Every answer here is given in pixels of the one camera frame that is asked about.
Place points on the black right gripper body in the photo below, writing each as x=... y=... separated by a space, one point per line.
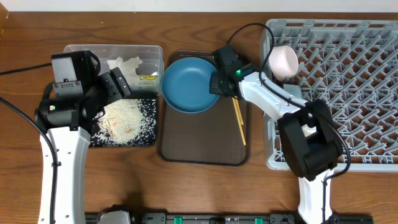
x=216 y=83

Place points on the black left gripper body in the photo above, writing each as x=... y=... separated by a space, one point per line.
x=108 y=90

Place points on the white paper napkin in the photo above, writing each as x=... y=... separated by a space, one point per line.
x=128 y=68

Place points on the green yellow snack wrapper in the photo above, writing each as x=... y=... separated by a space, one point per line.
x=150 y=77

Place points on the dark blue plate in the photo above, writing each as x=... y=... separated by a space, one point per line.
x=186 y=85

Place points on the rice pile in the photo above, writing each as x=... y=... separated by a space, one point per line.
x=124 y=121

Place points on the wooden chopstick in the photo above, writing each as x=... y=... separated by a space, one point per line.
x=240 y=127
x=238 y=111

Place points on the cream white cup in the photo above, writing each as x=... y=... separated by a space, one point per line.
x=308 y=131

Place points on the light blue bowl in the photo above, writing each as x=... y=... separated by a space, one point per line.
x=294 y=91

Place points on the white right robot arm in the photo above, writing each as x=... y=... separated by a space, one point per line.
x=309 y=142

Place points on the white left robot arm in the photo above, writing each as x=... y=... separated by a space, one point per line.
x=64 y=117

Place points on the clear plastic waste bin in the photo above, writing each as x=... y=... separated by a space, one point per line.
x=152 y=61

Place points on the grey dishwasher rack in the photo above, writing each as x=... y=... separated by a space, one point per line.
x=351 y=65

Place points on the black plastic tray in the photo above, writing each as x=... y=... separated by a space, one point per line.
x=152 y=124

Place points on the brown serving tray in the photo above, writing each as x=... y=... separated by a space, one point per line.
x=211 y=136

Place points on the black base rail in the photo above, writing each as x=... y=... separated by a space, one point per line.
x=124 y=214

